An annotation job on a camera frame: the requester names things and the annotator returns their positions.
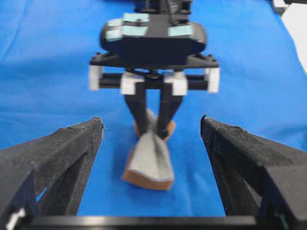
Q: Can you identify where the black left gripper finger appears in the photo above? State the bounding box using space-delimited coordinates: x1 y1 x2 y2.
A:
0 117 103 230
157 87 183 139
124 87 149 137

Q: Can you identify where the brown and white sponge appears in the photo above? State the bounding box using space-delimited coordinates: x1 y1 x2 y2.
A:
122 108 176 191

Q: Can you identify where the black upper wrist camera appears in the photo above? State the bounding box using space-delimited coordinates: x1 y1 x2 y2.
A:
100 13 207 60

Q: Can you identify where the blue table cloth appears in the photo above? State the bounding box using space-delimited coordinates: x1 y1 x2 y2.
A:
0 0 307 216

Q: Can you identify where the white upper gripper body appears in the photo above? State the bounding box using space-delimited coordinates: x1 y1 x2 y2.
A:
89 54 220 95

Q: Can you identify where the black left gripper hidden finger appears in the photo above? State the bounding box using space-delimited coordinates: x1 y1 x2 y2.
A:
201 116 307 222

